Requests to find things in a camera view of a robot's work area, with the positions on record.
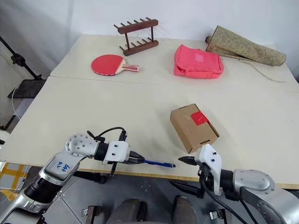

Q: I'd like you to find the dark rounded shape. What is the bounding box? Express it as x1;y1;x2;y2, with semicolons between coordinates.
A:
174;196;199;224
114;198;148;224

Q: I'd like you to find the beige mat string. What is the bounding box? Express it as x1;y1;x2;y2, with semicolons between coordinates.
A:
240;58;287;83

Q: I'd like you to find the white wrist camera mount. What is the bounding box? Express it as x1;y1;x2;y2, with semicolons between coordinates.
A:
102;140;131;165
194;143;223;196

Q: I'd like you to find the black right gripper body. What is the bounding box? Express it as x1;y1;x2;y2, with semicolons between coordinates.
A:
191;155;212;182

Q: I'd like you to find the black stand base plate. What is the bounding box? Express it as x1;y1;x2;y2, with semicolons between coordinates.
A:
7;79;47;99

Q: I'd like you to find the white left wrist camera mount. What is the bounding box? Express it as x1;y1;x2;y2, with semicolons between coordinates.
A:
102;140;131;165

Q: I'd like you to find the metal caster bracket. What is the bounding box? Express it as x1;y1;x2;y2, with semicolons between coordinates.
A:
209;209;232;224
82;205;101;224

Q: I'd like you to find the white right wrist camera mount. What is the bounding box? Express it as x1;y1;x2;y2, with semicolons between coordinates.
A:
194;143;223;196

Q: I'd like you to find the rolled patterned beige mat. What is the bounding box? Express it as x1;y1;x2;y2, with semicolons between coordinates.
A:
205;25;287;67

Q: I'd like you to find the dark wooden peg rack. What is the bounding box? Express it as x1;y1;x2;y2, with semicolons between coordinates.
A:
114;16;159;56

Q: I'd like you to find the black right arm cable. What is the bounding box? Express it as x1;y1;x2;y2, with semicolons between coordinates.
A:
198;163;257;224

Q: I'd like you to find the pink fabric bag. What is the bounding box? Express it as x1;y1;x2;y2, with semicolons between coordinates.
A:
173;44;225;80

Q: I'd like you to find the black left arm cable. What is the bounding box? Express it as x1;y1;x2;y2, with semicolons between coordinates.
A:
86;127;128;142

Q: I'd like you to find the thin white cable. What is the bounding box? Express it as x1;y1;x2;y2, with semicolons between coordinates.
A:
11;84;23;117

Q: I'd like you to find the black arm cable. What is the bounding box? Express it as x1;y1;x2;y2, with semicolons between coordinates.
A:
86;127;128;142
198;163;257;224

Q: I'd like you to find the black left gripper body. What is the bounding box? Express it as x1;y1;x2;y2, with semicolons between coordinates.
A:
127;151;137;166

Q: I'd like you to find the blue pen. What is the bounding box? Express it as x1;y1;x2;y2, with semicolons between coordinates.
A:
140;158;176;168

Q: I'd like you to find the red table tennis paddle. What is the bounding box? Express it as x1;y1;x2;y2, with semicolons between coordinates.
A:
91;54;140;77

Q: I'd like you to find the brown cardboard box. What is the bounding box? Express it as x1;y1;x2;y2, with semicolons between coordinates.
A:
170;104;220;154

